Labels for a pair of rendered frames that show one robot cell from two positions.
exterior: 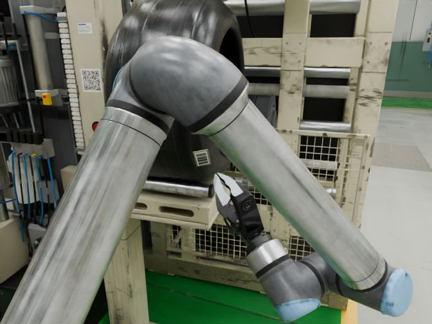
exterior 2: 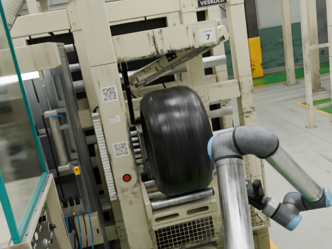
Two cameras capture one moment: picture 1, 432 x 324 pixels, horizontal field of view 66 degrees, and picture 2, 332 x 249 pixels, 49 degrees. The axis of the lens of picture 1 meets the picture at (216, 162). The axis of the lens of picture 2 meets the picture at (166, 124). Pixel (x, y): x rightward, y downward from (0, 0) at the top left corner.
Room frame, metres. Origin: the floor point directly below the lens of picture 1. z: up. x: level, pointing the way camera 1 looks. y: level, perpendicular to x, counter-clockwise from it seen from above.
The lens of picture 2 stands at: (-0.60, 0.92, 1.75)
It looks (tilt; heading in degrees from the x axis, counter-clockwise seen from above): 14 degrees down; 335
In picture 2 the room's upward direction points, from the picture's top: 10 degrees counter-clockwise
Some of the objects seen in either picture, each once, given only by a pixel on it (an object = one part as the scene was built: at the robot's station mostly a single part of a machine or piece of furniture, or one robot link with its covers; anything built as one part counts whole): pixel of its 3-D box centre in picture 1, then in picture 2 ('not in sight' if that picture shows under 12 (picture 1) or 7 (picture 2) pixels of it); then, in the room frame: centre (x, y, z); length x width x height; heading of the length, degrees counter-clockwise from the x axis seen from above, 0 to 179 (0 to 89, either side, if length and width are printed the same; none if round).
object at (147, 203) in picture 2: not in sight; (145, 195); (1.18, 0.31, 0.90); 0.40 x 0.03 x 0.10; 164
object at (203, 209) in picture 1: (161, 202); (183, 209); (0.99, 0.18, 0.84); 0.36 x 0.09 x 0.06; 74
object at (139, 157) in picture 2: not in sight; (127, 152); (1.55, 0.25, 1.05); 0.20 x 0.15 x 0.30; 74
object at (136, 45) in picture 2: not in sight; (164, 40); (1.37, -0.06, 1.71); 0.61 x 0.25 x 0.15; 74
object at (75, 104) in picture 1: (78, 87); (105, 156); (1.17, 0.48, 1.19); 0.05 x 0.04 x 0.48; 164
